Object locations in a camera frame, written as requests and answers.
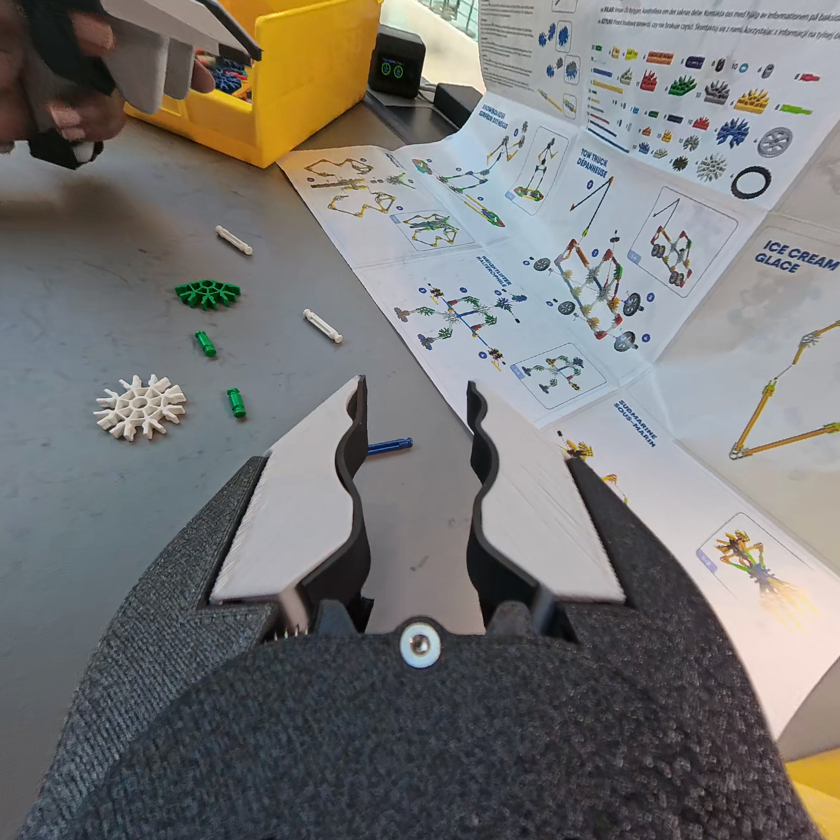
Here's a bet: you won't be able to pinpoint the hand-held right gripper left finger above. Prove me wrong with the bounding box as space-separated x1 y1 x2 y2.
210 377 371 631

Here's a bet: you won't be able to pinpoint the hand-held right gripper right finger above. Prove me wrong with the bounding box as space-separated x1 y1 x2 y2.
465 381 627 631

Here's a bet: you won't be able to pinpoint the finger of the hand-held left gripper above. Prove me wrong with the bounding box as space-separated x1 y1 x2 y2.
197 0 263 63
99 0 224 60

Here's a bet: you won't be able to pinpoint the yellow bin with toy pieces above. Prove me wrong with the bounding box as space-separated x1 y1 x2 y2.
125 0 382 169

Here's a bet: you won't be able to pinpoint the white snowflake toy connector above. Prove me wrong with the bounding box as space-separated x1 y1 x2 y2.
95 374 187 442

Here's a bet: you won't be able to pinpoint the green toy connector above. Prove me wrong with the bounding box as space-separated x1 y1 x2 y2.
175 279 242 309

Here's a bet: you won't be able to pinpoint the grey desk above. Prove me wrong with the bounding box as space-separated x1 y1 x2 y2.
0 99 840 840

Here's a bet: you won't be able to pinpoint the person's left hand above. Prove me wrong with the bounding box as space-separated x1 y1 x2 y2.
0 0 217 152

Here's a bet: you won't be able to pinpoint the pile of colourful toy pieces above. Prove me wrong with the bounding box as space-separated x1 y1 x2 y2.
210 53 257 95

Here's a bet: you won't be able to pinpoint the black box device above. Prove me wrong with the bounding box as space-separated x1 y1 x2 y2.
368 24 427 99

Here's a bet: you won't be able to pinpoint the toy instruction poster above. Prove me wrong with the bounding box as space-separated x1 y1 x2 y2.
279 0 840 736

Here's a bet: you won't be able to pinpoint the black flat device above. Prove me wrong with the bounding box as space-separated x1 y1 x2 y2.
431 82 484 130

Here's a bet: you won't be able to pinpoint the stacked yellow storage bins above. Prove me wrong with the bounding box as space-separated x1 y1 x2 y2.
781 781 840 840

